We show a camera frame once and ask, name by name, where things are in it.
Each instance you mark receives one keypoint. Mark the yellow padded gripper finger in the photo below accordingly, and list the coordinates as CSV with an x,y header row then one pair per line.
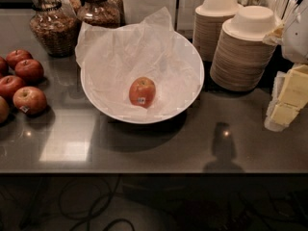
x,y
289,97
274,37

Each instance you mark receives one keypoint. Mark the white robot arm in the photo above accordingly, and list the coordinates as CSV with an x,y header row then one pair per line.
x,y
294,45

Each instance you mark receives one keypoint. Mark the large white bowl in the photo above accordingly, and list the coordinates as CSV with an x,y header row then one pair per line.
x,y
179,90

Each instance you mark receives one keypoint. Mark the red apple second row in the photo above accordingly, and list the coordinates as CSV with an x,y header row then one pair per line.
x,y
31,71

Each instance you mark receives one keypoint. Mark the red apple with sticker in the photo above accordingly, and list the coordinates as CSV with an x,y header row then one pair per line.
x,y
30,100

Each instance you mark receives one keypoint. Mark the red apple far left edge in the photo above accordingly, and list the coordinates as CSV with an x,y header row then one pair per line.
x,y
4,68

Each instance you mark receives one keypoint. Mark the apple at left edge bottom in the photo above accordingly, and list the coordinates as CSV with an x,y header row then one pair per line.
x,y
4,109

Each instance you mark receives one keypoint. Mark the stack of paper bowls front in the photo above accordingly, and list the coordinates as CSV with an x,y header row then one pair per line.
x,y
241,55

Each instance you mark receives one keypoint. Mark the stack of paper bowls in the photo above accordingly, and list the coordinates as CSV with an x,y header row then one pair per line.
x,y
241,55
208,20

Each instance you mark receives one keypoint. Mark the stack of paper bowls back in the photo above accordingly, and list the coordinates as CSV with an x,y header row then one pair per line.
x,y
208,20

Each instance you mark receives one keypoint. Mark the white tissue paper liner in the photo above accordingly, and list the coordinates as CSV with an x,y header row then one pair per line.
x,y
128,61

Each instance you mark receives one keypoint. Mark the glass jar with granola right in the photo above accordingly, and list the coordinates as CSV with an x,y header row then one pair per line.
x,y
103,13

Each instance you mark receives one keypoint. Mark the glass jar with granola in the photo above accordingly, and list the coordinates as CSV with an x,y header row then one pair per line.
x,y
55,30
103,13

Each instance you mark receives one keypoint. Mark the glass jar with granola left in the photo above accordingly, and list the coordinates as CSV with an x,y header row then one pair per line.
x,y
55,30

